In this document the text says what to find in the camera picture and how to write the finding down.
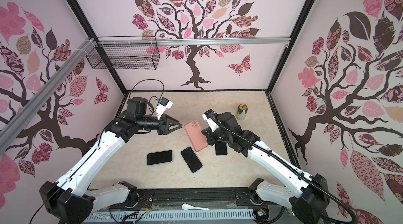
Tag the white plastic spoon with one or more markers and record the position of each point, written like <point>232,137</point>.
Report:
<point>190,207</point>

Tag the aluminium bar back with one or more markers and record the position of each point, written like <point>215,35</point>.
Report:
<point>196,42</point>

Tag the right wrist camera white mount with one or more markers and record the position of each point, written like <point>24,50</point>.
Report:
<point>208,116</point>

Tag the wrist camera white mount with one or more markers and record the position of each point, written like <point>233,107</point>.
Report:
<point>208,116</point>
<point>162,105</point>

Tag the aluminium bar left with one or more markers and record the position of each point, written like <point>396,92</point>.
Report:
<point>10,132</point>

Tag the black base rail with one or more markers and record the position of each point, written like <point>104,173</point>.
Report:
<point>213,198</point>

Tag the green beverage can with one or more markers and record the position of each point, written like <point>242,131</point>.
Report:
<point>242,110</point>

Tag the aluminium bar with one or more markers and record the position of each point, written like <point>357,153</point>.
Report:
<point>10,132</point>
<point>196,42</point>

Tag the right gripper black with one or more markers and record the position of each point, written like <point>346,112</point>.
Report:
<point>214,137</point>

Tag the white slotted cable duct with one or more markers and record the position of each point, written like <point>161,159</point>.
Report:
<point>166,216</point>

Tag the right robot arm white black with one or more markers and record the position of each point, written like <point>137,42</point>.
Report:
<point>301,192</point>

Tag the pink phone case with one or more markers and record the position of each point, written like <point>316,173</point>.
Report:
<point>194,132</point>

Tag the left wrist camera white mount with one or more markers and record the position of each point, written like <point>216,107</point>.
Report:
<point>162,105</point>

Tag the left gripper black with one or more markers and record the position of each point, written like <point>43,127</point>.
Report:
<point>163,125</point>

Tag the black phone clear case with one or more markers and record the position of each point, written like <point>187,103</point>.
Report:
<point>191,159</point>

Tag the black smartphone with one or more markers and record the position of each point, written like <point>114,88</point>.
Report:
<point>221,149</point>

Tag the black phone white case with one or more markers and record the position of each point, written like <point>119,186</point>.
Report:
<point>161,157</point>

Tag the black wire basket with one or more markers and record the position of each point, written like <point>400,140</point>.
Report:
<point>125,52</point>

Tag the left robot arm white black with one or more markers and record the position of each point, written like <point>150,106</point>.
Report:
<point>69,198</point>

